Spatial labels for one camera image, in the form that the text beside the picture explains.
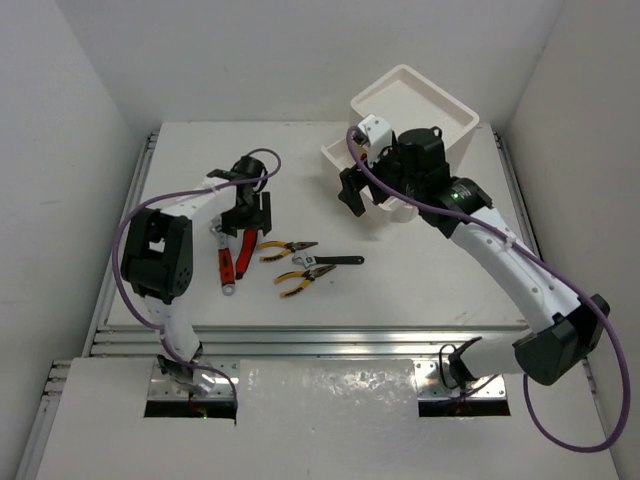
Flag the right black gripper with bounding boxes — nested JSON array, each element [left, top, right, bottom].
[[340, 134, 423, 214]]

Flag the white drawer cabinet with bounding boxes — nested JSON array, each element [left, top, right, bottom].
[[349, 63, 480, 224]]

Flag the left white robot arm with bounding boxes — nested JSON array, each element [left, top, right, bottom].
[[111, 149, 278, 369]]

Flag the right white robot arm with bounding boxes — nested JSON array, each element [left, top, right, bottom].
[[338, 127, 610, 388]]

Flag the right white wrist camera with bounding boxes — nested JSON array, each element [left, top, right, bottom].
[[354, 114, 393, 166]]

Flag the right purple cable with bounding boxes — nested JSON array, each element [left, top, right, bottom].
[[346, 124, 632, 454]]

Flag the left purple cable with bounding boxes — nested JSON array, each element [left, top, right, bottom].
[[113, 147, 282, 416]]

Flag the red utility knife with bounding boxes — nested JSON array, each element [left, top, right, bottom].
[[235, 229, 259, 280]]

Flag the yellow pliers lower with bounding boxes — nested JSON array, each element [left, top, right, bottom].
[[273, 264, 336, 298]]

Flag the aluminium table frame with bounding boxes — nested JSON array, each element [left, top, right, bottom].
[[14, 127, 599, 480]]

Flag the purple cable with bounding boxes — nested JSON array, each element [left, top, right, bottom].
[[113, 147, 282, 416], [346, 124, 632, 454]]

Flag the black adjustable wrench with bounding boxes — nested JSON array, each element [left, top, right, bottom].
[[292, 252, 365, 269]]

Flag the red adjustable wrench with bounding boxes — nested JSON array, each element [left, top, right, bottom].
[[211, 225, 236, 296]]

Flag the white drawer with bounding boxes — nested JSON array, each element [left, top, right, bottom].
[[320, 139, 418, 225]]

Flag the yellow pliers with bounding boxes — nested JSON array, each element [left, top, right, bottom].
[[273, 264, 336, 298], [257, 241, 317, 263]]

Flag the yellow pliers upper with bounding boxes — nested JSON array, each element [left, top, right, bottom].
[[257, 241, 317, 263]]

